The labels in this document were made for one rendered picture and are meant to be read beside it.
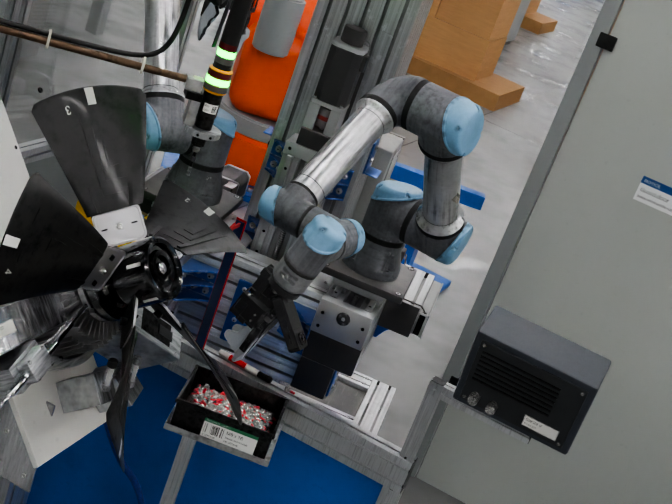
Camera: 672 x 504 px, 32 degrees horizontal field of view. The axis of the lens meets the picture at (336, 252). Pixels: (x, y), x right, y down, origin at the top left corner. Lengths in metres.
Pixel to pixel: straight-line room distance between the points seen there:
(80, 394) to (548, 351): 0.91
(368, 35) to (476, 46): 7.19
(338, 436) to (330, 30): 1.03
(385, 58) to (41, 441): 1.33
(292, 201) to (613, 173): 1.64
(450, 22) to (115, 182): 8.17
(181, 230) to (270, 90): 3.81
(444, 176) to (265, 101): 3.56
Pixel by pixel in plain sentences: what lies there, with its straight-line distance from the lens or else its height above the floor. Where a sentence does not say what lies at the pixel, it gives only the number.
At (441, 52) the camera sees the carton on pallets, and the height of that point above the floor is 0.26.
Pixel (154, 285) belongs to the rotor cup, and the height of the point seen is 1.21.
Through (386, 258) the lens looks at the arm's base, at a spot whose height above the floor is 1.10.
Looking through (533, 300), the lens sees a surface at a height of 0.79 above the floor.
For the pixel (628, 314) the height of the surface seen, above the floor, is 0.89.
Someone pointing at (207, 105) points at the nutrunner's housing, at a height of 1.51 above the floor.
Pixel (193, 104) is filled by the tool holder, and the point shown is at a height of 1.51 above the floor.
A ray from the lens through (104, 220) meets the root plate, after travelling 2.19.
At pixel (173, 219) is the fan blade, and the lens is 2.38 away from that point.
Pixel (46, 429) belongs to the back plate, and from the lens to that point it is 2.26.
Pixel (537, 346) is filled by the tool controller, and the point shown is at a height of 1.24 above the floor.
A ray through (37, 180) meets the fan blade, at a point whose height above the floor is 1.39.
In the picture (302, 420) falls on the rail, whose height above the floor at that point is 0.83.
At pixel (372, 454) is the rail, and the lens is 2.60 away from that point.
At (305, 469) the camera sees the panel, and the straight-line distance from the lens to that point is 2.70.
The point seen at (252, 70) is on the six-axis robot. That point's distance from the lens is 6.09.
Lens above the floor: 2.12
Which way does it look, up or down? 21 degrees down
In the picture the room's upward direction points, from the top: 21 degrees clockwise
